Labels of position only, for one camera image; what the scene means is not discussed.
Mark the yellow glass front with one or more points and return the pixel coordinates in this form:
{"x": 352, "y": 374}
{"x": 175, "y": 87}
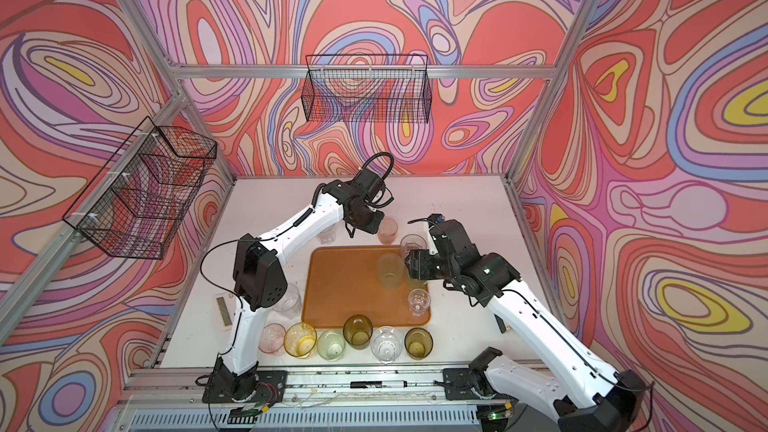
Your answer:
{"x": 300, "y": 340}

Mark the black pen on rail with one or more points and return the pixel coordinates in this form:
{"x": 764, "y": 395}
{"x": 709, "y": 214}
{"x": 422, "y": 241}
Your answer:
{"x": 380, "y": 384}

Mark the pink glass front left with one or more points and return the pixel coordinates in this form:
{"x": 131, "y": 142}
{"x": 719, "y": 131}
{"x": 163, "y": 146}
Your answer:
{"x": 272, "y": 339}

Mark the left black wire basket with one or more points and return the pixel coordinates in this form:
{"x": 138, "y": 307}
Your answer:
{"x": 147, "y": 197}

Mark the light green ribbed glass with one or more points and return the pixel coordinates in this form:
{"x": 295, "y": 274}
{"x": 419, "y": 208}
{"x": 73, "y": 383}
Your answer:
{"x": 416, "y": 284}

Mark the small clear glass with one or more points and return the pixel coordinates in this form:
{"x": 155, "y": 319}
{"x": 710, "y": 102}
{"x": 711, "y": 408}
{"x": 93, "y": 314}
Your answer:
{"x": 419, "y": 302}

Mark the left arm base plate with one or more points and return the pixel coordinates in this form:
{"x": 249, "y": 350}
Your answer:
{"x": 261, "y": 388}

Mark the clear glass back left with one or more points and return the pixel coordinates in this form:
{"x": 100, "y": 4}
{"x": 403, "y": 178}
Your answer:
{"x": 327, "y": 236}

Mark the pink white calculator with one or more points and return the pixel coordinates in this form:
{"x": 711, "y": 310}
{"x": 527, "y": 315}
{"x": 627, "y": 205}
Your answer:
{"x": 223, "y": 305}

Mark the black wire basket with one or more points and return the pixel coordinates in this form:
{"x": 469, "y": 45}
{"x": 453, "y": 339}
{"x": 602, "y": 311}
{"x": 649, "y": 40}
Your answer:
{"x": 147, "y": 197}
{"x": 367, "y": 88}

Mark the dark olive glass on tray edge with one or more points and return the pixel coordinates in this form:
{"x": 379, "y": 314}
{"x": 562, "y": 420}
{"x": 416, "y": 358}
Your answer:
{"x": 357, "y": 331}

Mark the clear glass left of tray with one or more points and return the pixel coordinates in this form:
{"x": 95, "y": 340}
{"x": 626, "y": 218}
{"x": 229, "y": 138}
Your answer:
{"x": 290, "y": 305}

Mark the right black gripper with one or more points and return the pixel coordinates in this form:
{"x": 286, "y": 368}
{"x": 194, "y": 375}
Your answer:
{"x": 419, "y": 265}

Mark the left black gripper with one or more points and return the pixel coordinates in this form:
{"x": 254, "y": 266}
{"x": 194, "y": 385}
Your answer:
{"x": 374, "y": 228}

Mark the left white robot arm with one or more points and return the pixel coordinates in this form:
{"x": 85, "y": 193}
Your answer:
{"x": 259, "y": 265}

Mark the frosted pink tumbler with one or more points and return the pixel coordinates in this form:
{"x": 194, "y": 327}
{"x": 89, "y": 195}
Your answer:
{"x": 387, "y": 231}

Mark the clear ribbed glass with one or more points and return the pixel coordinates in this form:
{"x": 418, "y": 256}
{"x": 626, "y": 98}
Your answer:
{"x": 412, "y": 242}

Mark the light green glass front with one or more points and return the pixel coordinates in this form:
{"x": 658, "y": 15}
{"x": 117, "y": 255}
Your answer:
{"x": 331, "y": 345}

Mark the orange rectangular tray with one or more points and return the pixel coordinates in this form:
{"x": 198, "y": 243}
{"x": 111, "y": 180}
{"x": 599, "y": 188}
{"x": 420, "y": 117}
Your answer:
{"x": 342, "y": 281}

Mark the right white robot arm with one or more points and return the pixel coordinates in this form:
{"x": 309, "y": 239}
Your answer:
{"x": 582, "y": 392}

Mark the clear stemmed glass front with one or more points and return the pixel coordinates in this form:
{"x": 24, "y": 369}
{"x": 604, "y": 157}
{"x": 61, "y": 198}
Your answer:
{"x": 386, "y": 344}

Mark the back black wire basket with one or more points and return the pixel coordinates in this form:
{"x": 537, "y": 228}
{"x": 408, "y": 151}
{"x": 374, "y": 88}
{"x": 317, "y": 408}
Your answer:
{"x": 367, "y": 88}

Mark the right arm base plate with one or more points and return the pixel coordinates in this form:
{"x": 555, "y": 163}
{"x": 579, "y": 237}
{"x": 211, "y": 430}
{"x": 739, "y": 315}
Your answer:
{"x": 463, "y": 383}

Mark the olive glass front right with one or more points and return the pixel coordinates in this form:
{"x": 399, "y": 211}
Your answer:
{"x": 418, "y": 343}

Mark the frosted pale green tumbler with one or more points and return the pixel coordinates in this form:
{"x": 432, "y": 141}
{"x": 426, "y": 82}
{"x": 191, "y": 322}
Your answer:
{"x": 390, "y": 270}

